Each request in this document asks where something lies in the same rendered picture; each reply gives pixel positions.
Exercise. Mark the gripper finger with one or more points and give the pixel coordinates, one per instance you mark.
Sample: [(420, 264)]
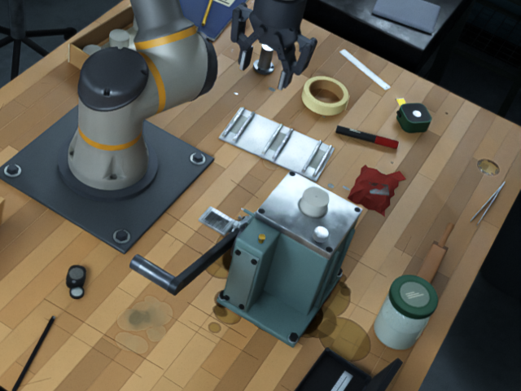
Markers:
[(299, 57), (243, 45)]

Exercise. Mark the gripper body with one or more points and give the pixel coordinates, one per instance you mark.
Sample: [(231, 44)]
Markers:
[(278, 16)]

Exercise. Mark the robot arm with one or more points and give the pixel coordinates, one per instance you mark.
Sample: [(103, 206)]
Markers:
[(118, 134)]

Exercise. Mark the silver setter tray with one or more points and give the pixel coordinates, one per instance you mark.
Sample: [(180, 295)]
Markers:
[(277, 142)]

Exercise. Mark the teal ejection fixture body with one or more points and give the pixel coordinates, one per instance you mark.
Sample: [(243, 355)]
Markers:
[(285, 269)]

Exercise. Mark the dark grey lever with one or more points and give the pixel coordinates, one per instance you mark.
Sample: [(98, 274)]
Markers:
[(191, 271)]

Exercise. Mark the black open tray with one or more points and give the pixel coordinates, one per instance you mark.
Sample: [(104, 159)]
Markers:
[(317, 374)]

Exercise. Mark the white strip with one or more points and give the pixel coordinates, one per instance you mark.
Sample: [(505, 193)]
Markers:
[(342, 381)]

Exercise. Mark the small dark metal-topped cylinder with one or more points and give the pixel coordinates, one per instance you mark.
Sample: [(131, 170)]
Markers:
[(264, 61)]

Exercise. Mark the cream masking tape roll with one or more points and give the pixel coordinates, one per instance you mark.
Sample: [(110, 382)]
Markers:
[(311, 104)]

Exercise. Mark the yellow pencil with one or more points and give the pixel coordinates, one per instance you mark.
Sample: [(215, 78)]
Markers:
[(207, 12)]

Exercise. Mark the blue notebook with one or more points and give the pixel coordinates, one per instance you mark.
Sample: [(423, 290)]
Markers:
[(195, 16)]

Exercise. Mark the steel ruler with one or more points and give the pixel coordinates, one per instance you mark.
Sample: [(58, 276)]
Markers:
[(365, 69)]

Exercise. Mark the black and red marker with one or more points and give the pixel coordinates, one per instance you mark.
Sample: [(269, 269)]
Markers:
[(366, 137)]

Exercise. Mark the grey sheet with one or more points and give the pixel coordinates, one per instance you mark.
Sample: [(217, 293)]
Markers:
[(407, 14)]

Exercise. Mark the pale grey cylinder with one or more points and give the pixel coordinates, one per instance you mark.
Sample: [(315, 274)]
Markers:
[(91, 49), (119, 38)]

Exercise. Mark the green tape measure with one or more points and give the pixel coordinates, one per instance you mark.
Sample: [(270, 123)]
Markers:
[(413, 118)]

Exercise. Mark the red crumpled cloth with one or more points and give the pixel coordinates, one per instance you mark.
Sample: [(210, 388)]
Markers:
[(368, 185)]

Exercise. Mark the shallow wooden box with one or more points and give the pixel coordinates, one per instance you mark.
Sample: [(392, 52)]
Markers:
[(75, 51)]

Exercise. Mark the white round knob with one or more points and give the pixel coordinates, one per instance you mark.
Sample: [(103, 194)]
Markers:
[(320, 234)]

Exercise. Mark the small yellow button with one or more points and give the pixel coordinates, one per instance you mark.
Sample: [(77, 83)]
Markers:
[(261, 237)]

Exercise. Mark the brass table grommet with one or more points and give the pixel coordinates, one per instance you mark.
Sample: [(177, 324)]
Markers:
[(488, 167)]

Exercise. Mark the black office chair base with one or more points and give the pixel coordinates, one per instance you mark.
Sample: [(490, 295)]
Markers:
[(24, 36)]

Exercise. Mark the metal tweezers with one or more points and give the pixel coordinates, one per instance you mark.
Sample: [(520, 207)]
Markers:
[(488, 203)]

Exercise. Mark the wooden rolling pin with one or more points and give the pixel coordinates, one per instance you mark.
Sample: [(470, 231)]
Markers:
[(433, 256)]

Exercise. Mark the white jar with green lid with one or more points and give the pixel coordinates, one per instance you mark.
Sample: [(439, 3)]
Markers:
[(401, 322)]

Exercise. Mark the small black loupe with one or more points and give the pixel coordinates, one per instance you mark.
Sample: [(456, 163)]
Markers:
[(75, 279)]

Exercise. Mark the thin black rod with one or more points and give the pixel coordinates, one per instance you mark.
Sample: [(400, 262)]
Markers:
[(34, 352)]

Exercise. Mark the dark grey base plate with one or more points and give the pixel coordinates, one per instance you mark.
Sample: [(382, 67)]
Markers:
[(61, 203)]

